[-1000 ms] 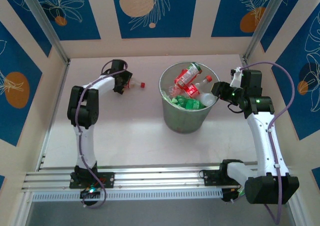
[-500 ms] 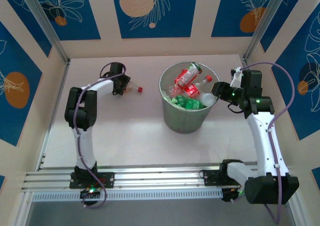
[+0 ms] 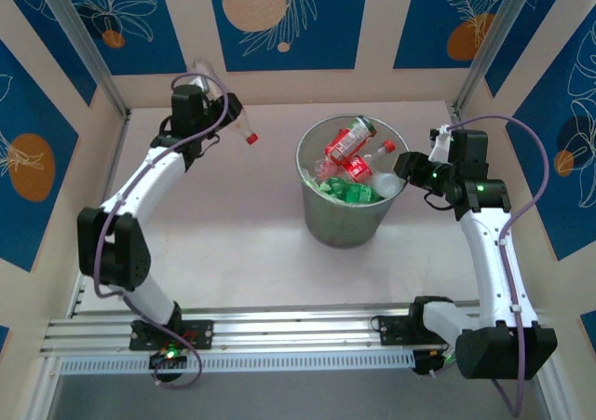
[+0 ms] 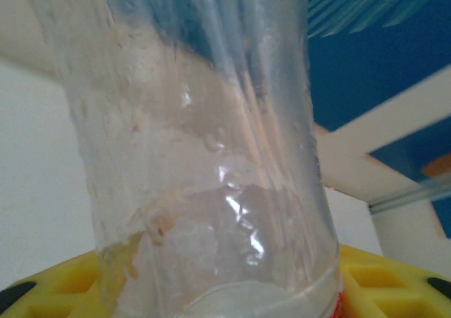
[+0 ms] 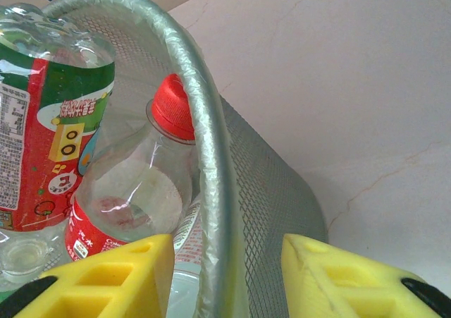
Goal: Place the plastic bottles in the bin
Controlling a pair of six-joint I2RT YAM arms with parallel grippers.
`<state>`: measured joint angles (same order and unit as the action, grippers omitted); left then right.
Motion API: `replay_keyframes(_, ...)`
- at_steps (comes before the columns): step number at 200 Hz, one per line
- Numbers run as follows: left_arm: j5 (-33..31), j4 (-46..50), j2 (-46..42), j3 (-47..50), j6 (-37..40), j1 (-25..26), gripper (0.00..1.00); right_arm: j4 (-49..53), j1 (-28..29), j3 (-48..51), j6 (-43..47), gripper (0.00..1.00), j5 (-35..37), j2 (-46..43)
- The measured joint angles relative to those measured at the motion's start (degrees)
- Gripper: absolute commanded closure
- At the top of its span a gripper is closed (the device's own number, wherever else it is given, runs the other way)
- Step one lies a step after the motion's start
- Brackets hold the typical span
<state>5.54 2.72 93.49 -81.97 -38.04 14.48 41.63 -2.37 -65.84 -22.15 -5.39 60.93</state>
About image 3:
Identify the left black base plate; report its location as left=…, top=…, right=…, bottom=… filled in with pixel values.
left=129, top=319, right=215, bottom=351

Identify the green plastic bin liner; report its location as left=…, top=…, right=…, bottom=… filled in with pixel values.
left=299, top=163, right=332, bottom=196

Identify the aluminium mounting rail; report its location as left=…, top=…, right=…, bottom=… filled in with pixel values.
left=39, top=301, right=550, bottom=356

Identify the black electronics module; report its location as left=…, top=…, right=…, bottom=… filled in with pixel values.
left=412, top=347, right=460, bottom=377
left=148, top=345, right=187, bottom=384

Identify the green bottle orange cap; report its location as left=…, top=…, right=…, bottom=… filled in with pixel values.
left=328, top=176, right=386, bottom=206

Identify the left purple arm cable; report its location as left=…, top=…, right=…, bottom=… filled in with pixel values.
left=92, top=73, right=234, bottom=391

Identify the translucent green waste bin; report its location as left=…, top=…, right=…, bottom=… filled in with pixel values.
left=296, top=114, right=411, bottom=250

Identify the right black electronics module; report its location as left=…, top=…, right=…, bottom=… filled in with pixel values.
left=412, top=347, right=460, bottom=377

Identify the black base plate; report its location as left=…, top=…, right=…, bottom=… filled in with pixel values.
left=375, top=315, right=420, bottom=346
left=129, top=319, right=215, bottom=351

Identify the white slotted cable duct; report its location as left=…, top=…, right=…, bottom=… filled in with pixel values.
left=59, top=350, right=415, bottom=377

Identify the aluminium table side rail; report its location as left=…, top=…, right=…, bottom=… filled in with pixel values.
left=67, top=112, right=134, bottom=318
left=449, top=102, right=471, bottom=130

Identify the aluminium frame post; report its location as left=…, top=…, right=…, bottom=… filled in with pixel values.
left=452, top=0, right=546, bottom=114
left=34, top=0, right=132, bottom=119

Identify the clear cola bottle red label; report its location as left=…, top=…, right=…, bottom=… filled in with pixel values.
left=192, top=58, right=260, bottom=146
left=324, top=115, right=378, bottom=166

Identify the left black electronics module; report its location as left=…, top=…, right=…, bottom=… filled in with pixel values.
left=148, top=345, right=187, bottom=384

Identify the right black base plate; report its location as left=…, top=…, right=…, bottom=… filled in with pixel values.
left=375, top=315, right=420, bottom=346

